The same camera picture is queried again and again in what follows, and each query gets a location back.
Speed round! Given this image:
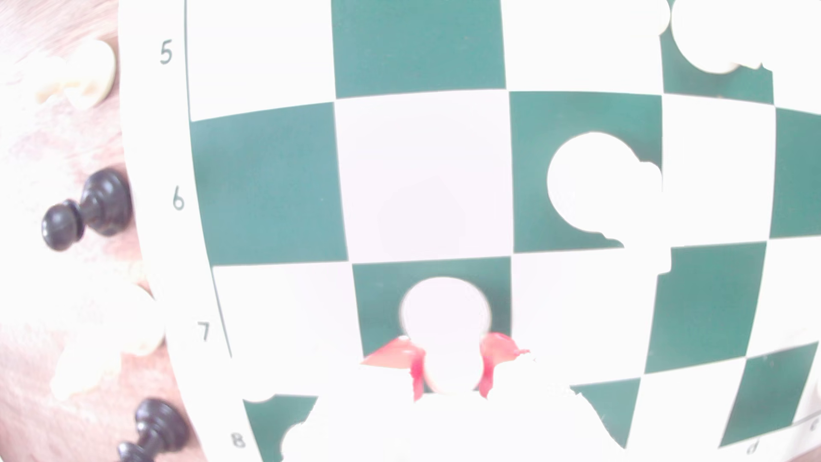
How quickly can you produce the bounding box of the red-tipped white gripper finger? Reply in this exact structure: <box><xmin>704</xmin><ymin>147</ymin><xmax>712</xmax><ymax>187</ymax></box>
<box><xmin>478</xmin><ymin>332</ymin><xmax>628</xmax><ymax>462</ymax></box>
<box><xmin>308</xmin><ymin>337</ymin><xmax>437</xmax><ymax>462</ymax></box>

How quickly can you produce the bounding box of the white chess pawn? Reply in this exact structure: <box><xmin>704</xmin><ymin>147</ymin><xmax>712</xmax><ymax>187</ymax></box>
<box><xmin>26</xmin><ymin>38</ymin><xmax>118</xmax><ymax>111</ymax></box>
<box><xmin>399</xmin><ymin>276</ymin><xmax>493</xmax><ymax>395</ymax></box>
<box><xmin>247</xmin><ymin>308</ymin><xmax>302</xmax><ymax>404</ymax></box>
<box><xmin>50</xmin><ymin>282</ymin><xmax>166</xmax><ymax>402</ymax></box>

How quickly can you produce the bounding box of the white chess knight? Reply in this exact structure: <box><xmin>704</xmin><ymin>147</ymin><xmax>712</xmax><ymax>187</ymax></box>
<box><xmin>546</xmin><ymin>131</ymin><xmax>673</xmax><ymax>277</ymax></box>
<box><xmin>670</xmin><ymin>0</ymin><xmax>777</xmax><ymax>74</ymax></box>

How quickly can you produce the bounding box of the black chess pawn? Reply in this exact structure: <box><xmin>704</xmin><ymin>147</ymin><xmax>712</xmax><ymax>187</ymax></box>
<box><xmin>41</xmin><ymin>168</ymin><xmax>134</xmax><ymax>252</ymax></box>
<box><xmin>115</xmin><ymin>398</ymin><xmax>192</xmax><ymax>462</ymax></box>

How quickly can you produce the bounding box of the green and white chess mat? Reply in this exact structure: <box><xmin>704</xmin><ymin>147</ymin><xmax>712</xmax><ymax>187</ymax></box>
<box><xmin>118</xmin><ymin>0</ymin><xmax>821</xmax><ymax>462</ymax></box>

